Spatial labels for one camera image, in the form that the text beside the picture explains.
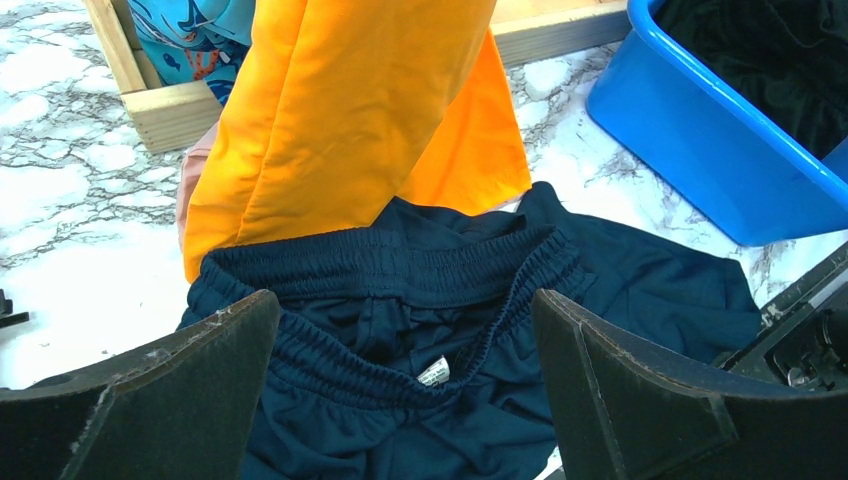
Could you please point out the wooden clothes rack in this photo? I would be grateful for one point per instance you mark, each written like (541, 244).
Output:
(174, 117)

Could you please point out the blue plastic bin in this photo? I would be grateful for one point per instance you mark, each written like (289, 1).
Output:
(724, 156)

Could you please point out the black shorts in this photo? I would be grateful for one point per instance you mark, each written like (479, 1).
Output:
(787, 58)

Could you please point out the navy shorts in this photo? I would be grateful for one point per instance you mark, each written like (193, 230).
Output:
(406, 350)

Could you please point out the blue shark print shorts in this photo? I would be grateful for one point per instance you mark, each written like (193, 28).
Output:
(191, 40)

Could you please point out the black mounting rail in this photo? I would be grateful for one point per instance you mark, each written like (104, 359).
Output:
(804, 343)

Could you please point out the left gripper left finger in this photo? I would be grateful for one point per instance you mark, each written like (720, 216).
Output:
(180, 407)

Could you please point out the pink beige shorts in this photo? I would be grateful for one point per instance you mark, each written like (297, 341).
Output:
(192, 167)

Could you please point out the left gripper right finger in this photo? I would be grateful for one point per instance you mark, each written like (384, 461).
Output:
(626, 408)

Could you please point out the orange shorts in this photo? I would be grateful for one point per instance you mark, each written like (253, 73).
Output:
(342, 106)

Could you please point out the small black clip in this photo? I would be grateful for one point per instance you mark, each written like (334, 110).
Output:
(8, 315)

